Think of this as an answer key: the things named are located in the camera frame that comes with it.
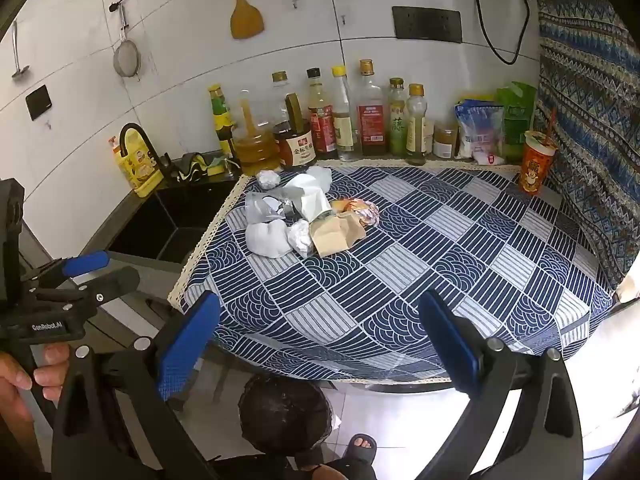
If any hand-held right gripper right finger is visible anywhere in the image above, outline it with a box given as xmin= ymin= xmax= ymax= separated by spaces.
xmin=417 ymin=289 xmax=586 ymax=480

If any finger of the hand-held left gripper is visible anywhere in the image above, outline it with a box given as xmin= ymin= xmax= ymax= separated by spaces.
xmin=20 ymin=251 xmax=110 ymax=286
xmin=27 ymin=266 xmax=141 ymax=321

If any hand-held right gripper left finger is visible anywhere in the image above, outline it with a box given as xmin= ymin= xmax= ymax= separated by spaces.
xmin=52 ymin=290 xmax=222 ymax=480

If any bin with black bag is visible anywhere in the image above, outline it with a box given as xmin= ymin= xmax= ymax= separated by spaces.
xmin=237 ymin=375 xmax=335 ymax=456

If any large white tissue wad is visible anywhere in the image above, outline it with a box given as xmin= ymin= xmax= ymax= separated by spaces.
xmin=245 ymin=220 xmax=292 ymax=259

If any silver foil bag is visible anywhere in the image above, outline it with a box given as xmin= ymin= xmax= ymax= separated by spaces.
xmin=245 ymin=174 xmax=326 ymax=224

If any brown paper bag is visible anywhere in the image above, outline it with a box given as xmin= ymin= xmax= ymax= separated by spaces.
xmin=309 ymin=212 xmax=367 ymax=257

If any orange and white wrapper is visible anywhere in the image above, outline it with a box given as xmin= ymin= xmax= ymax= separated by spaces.
xmin=350 ymin=199 xmax=381 ymax=228

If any white paper sheet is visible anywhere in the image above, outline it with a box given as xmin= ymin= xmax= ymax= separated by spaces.
xmin=292 ymin=187 xmax=332 ymax=222

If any person's left hand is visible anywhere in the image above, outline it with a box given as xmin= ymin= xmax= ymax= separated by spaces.
xmin=0 ymin=342 xmax=71 ymax=423

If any black sink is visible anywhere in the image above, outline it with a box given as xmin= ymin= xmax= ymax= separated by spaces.
xmin=107 ymin=180 xmax=241 ymax=266

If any blue patterned tablecloth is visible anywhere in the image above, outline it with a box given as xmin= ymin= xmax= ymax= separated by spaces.
xmin=167 ymin=160 xmax=618 ymax=386

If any person's sandalled foot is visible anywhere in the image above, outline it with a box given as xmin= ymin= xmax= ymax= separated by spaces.
xmin=340 ymin=432 xmax=378 ymax=466

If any black faucet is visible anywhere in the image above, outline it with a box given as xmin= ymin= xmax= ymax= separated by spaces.
xmin=119 ymin=122 xmax=173 ymax=181

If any black and yellow cloth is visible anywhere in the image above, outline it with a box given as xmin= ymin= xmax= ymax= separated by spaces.
xmin=172 ymin=152 xmax=211 ymax=184

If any metal ladle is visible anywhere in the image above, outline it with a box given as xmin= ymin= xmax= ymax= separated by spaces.
xmin=11 ymin=20 xmax=30 ymax=81

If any red paper cup with straw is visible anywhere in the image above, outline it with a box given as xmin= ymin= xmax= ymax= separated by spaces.
xmin=517 ymin=107 xmax=558 ymax=196

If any green label sauce bottle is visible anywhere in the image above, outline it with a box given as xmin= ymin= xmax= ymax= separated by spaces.
xmin=209 ymin=84 xmax=236 ymax=158

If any clear cooking oil jug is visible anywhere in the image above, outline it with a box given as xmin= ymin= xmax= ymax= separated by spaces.
xmin=231 ymin=87 xmax=282 ymax=173

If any small glass jar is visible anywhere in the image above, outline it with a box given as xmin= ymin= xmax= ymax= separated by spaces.
xmin=432 ymin=122 xmax=458 ymax=159

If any metal mesh strainer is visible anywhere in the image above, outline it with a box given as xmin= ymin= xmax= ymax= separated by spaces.
xmin=112 ymin=2 xmax=142 ymax=78

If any pale oil bottle yellow cap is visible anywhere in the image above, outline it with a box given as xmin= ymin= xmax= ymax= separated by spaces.
xmin=405 ymin=83 xmax=435 ymax=166

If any green label oil bottle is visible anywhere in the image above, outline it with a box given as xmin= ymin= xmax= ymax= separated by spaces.
xmin=387 ymin=77 xmax=408 ymax=157

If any dark soy sauce jug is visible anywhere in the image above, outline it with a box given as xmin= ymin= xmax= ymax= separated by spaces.
xmin=274 ymin=92 xmax=317 ymax=170

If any red label dark liquid bottle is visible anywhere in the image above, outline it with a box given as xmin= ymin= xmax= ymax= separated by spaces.
xmin=356 ymin=59 xmax=388 ymax=157

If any clear bottle with yellow cap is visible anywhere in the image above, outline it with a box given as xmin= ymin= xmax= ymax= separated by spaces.
xmin=331 ymin=65 xmax=362 ymax=161

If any green bag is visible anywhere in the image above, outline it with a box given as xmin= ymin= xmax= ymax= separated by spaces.
xmin=495 ymin=81 xmax=537 ymax=161

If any red label black cap bottle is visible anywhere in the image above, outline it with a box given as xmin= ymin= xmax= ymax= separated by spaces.
xmin=306 ymin=67 xmax=338 ymax=158

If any clear bottle with gold cap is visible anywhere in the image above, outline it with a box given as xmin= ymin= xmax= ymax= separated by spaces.
xmin=271 ymin=71 xmax=292 ymax=126

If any blue patterned curtain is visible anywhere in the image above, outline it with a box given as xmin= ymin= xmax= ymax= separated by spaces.
xmin=530 ymin=0 xmax=640 ymax=286

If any black socket panel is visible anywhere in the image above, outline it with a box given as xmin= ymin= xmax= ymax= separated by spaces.
xmin=392 ymin=6 xmax=463 ymax=44

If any yellow jug with handle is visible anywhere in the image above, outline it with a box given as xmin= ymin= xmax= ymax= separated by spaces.
xmin=114 ymin=127 xmax=165 ymax=198

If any black wall switch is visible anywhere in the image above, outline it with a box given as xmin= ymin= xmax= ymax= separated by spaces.
xmin=25 ymin=85 xmax=53 ymax=121

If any black cable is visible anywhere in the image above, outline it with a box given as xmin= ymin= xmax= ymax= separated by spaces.
xmin=472 ymin=0 xmax=532 ymax=66

